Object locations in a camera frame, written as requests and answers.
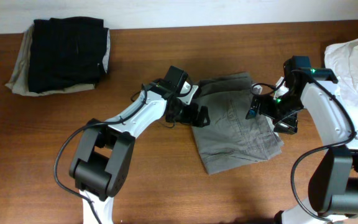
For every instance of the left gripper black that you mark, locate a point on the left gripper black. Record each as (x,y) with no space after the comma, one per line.
(190,114)

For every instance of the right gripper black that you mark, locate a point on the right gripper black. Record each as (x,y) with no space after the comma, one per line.
(266,108)

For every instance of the grey shorts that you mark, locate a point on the grey shorts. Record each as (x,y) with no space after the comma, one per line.
(231,140)

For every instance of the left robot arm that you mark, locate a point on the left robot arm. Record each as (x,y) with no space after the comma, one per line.
(101,162)

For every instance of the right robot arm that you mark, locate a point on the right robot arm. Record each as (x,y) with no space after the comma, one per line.
(333,188)

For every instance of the black folded garment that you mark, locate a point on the black folded garment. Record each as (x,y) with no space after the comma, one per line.
(67,52)

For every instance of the beige folded garment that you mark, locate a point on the beige folded garment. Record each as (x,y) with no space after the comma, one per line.
(18,81)

